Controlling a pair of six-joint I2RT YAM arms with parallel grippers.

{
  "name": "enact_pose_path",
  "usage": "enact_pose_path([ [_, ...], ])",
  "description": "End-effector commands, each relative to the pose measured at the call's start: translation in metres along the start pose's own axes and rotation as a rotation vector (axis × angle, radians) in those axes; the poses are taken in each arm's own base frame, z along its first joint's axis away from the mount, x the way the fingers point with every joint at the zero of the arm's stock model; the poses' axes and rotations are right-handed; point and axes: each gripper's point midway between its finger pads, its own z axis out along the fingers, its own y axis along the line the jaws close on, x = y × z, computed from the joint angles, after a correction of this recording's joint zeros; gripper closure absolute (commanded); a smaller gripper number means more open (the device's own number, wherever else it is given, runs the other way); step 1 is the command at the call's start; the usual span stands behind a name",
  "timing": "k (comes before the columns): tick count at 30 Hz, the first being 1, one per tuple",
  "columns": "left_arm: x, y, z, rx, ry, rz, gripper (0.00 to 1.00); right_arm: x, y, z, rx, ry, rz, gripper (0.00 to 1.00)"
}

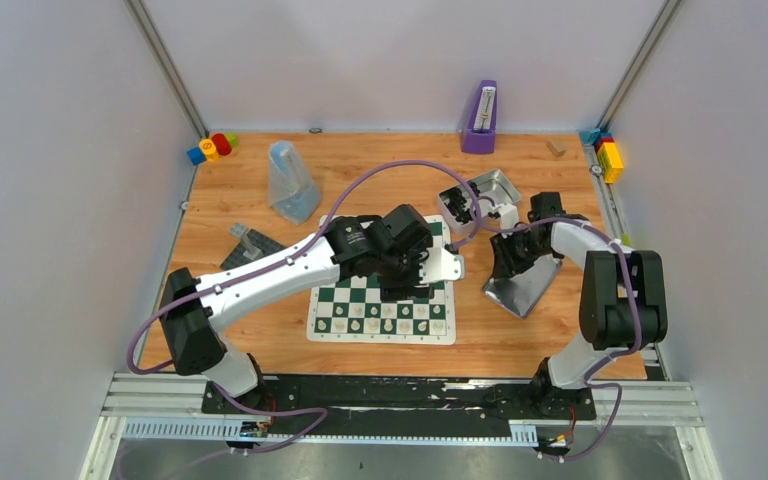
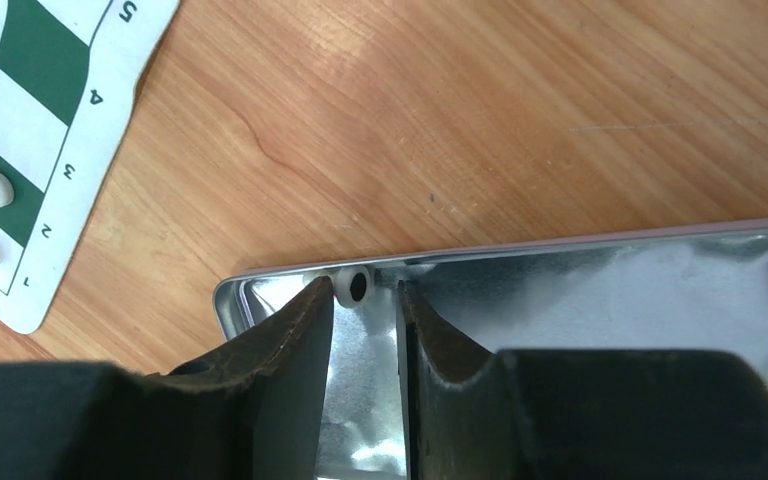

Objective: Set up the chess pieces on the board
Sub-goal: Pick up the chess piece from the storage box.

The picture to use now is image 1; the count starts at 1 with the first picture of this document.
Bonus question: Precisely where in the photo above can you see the metal tin with black pieces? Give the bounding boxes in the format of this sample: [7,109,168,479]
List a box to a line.
[437,169,522,236]

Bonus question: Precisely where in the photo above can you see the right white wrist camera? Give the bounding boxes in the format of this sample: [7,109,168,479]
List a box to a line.
[487,203,519,231]

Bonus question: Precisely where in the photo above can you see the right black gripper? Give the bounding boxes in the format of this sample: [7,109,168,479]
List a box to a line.
[489,226,550,279]

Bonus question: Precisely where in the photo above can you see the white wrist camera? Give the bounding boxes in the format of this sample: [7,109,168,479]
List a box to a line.
[487,203,519,231]
[419,247,465,284]

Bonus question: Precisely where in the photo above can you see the purple metronome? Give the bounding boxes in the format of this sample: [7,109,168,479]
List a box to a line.
[459,80,498,155]

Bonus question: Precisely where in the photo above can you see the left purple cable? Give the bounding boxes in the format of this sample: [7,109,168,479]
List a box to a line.
[125,159,485,458]

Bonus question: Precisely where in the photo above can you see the metal tin with white pieces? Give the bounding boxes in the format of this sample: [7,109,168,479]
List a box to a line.
[482,255,563,319]

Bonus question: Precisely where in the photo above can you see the colourful block stack right corner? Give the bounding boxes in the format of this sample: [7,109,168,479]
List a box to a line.
[578,129,624,184]

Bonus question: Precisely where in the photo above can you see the small wooden block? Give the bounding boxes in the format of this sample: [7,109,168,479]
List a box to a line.
[546,140,566,158]

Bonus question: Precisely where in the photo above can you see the translucent blue metronome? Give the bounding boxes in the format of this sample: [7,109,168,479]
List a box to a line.
[268,141,322,225]

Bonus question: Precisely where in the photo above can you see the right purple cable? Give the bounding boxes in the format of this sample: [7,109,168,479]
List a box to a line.
[476,195,644,463]

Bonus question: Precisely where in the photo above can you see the purple cable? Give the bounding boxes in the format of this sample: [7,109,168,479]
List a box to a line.
[476,195,644,463]
[125,159,485,458]

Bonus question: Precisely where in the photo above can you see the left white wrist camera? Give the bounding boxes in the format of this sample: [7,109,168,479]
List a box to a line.
[419,247,465,284]

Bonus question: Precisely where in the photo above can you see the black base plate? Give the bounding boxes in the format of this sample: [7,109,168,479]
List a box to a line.
[201,373,597,440]

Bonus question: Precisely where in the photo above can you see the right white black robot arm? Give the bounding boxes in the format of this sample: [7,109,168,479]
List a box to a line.
[483,192,668,418]

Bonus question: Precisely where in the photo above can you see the grey lego baseplate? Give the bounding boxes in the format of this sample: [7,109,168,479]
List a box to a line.
[220,223,286,271]

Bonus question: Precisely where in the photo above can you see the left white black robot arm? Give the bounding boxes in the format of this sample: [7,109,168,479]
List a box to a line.
[159,204,433,413]

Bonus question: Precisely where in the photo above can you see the colourful toy blocks left corner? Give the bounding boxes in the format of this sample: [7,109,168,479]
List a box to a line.
[187,132,239,166]

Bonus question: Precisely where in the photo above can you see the green white chess mat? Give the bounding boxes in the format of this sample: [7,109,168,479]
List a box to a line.
[307,216,456,345]

